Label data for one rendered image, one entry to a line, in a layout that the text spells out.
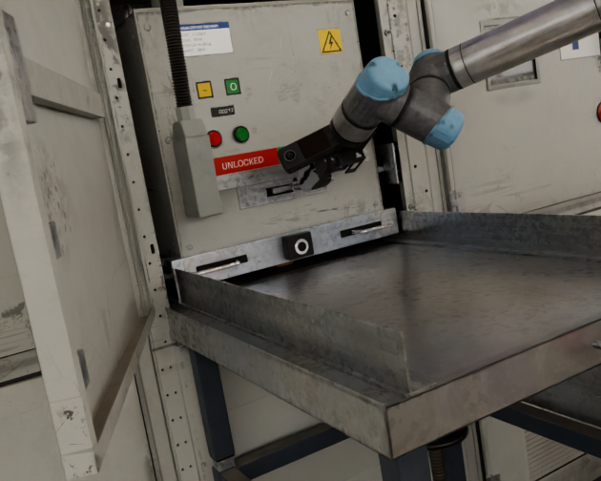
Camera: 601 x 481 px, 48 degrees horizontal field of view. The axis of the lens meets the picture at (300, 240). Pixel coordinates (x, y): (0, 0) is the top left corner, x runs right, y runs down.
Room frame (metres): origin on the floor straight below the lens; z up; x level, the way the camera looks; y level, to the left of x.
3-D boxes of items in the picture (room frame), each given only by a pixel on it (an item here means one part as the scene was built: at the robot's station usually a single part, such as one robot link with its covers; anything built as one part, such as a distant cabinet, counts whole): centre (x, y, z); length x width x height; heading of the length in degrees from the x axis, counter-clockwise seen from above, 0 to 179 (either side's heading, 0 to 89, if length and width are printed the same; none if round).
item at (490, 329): (1.06, -0.17, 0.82); 0.68 x 0.62 x 0.06; 28
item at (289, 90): (1.40, 0.02, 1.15); 0.48 x 0.01 x 0.48; 118
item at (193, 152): (1.24, 0.17, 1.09); 0.08 x 0.05 x 0.17; 28
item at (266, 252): (1.41, 0.02, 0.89); 0.54 x 0.05 x 0.06; 118
